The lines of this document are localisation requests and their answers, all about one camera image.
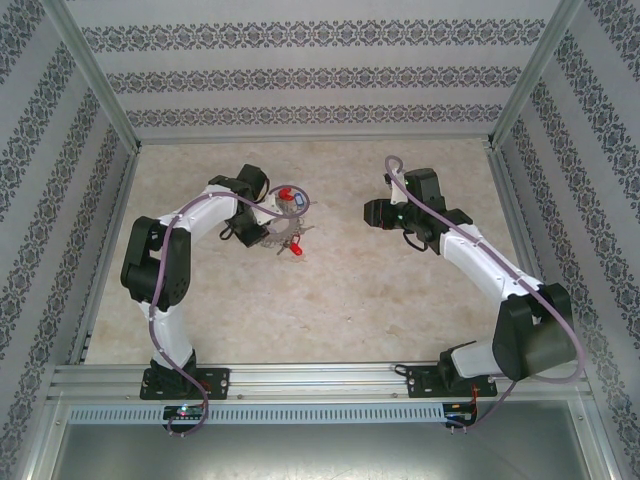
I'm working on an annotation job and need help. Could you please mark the aluminium frame beam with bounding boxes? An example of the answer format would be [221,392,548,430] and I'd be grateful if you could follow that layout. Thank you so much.
[13,394,70,480]
[569,399,629,480]

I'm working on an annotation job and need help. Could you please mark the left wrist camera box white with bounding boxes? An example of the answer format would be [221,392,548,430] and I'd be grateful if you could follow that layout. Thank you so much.
[254,193,296,224]

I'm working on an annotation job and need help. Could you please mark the aluminium frame post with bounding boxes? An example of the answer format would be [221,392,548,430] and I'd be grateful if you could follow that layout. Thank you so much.
[486,0,586,150]
[37,0,142,154]

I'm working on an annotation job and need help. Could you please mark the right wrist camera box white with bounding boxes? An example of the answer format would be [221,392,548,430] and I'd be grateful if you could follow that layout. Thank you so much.
[382,167,410,206]

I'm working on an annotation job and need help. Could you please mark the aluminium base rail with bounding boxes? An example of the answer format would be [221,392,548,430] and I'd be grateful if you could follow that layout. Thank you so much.
[47,357,599,402]

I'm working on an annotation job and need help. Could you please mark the grey slotted cable duct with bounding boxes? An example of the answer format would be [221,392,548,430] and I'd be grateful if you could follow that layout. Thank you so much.
[67,403,446,424]

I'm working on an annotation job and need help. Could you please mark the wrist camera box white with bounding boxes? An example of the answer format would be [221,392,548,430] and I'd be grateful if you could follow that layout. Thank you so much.
[254,193,296,224]
[382,167,410,206]

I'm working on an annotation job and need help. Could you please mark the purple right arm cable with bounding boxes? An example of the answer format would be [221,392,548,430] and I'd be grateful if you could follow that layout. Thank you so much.
[384,155,587,435]

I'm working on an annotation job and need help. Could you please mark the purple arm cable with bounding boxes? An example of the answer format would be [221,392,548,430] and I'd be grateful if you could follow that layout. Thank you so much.
[148,185,309,439]
[384,155,587,435]

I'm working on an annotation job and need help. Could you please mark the steel sheet panel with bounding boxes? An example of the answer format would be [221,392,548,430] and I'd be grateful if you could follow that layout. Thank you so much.
[49,422,615,480]

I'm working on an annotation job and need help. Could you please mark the aluminium side rail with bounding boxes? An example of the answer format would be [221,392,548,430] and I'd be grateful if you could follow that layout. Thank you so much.
[67,149,143,366]
[487,147,571,359]

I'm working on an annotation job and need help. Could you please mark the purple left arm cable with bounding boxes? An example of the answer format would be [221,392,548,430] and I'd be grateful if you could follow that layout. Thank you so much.
[148,185,309,439]

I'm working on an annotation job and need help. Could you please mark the key ring with coloured tags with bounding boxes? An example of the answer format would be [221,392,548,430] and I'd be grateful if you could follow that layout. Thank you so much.
[263,213,318,251]

